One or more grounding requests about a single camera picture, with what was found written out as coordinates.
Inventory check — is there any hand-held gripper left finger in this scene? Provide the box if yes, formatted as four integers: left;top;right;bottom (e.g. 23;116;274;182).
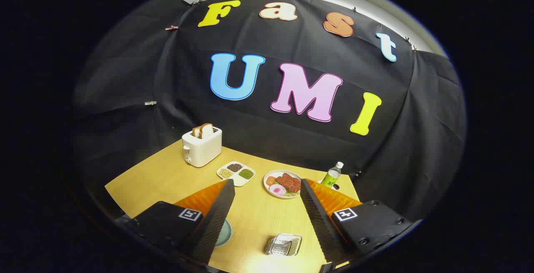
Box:
125;179;236;265

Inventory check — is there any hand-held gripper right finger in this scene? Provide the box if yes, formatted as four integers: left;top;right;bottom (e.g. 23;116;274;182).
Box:
300;178;413;265

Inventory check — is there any pale green plate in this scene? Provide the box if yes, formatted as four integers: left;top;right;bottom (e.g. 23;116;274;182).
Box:
215;219;232;248

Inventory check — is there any green label drink bottle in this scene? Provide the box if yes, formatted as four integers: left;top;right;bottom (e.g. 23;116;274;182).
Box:
320;162;344;189

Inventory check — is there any brown meat piece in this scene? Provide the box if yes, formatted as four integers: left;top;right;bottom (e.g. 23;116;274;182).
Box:
276;173;302;193

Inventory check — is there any white divided dish with beans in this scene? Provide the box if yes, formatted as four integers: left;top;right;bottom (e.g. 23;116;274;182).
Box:
217;161;256;187

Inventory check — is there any white plate of food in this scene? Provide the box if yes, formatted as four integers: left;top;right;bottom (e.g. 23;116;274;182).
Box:
263;170;302;199

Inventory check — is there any white toaster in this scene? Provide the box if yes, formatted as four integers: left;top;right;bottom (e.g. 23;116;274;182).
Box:
181;126;222;168

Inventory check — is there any black backdrop cloth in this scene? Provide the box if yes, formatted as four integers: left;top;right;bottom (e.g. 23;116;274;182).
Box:
71;0;467;223

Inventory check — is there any metal wire basket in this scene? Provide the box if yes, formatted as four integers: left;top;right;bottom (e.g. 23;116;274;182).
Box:
264;233;302;257

